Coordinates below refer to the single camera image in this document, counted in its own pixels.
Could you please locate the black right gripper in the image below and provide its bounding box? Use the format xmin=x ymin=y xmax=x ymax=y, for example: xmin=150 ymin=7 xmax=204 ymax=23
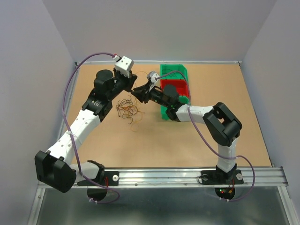
xmin=132 ymin=82 xmax=170 ymax=109

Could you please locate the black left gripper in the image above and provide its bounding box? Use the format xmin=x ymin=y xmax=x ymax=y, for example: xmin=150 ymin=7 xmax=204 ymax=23
xmin=107 ymin=67 xmax=137 ymax=101

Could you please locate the wire bundle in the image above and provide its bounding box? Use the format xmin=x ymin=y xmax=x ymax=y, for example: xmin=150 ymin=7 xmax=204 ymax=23
xmin=116 ymin=95 xmax=146 ymax=132

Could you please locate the dark wire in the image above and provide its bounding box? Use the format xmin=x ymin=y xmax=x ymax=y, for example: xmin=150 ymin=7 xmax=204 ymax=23
xmin=163 ymin=68 xmax=186 ymax=79

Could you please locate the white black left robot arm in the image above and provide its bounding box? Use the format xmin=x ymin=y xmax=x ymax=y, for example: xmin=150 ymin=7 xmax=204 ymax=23
xmin=34 ymin=69 xmax=137 ymax=193

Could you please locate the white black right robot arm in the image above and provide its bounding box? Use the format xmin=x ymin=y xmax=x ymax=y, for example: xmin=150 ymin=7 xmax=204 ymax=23
xmin=131 ymin=84 xmax=242 ymax=183

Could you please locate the far green plastic bin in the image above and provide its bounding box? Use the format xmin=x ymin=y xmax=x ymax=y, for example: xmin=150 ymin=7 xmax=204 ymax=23
xmin=160 ymin=64 xmax=188 ymax=81

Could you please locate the green plastic bin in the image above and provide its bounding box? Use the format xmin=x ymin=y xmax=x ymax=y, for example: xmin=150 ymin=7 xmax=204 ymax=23
xmin=160 ymin=64 xmax=188 ymax=81
xmin=161 ymin=96 xmax=190 ymax=122

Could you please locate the red plastic bin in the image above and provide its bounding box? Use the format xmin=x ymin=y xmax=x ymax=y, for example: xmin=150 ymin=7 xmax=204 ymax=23
xmin=160 ymin=79 xmax=190 ymax=97

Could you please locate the near green plastic bin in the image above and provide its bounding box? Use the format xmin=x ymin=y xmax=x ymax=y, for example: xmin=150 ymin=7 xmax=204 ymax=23
xmin=161 ymin=96 xmax=190 ymax=122

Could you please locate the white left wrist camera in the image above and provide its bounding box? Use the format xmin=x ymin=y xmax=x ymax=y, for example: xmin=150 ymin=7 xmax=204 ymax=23
xmin=113 ymin=55 xmax=134 ymax=78

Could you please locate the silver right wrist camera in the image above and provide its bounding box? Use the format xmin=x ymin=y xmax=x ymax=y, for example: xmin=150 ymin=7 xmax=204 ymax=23
xmin=147 ymin=71 xmax=159 ymax=91

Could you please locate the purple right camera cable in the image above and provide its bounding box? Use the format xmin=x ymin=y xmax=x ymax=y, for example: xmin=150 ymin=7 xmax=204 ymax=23
xmin=158 ymin=71 xmax=256 ymax=203

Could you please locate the purple camera cable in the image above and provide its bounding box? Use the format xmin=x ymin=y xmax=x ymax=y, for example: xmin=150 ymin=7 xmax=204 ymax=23
xmin=158 ymin=71 xmax=256 ymax=203
xmin=62 ymin=52 xmax=120 ymax=204

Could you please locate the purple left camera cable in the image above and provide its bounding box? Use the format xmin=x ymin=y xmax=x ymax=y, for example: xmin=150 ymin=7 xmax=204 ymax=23
xmin=62 ymin=52 xmax=120 ymax=204

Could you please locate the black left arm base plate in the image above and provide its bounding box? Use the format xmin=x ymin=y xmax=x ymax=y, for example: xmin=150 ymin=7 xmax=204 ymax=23
xmin=77 ymin=170 xmax=120 ymax=187

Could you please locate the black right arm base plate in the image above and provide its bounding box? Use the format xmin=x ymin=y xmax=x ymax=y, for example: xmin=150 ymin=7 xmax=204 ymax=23
xmin=198 ymin=170 xmax=244 ymax=185

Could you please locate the aluminium mounting rail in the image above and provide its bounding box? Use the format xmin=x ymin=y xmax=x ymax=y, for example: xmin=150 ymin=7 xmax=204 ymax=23
xmin=38 ymin=166 xmax=289 ymax=188

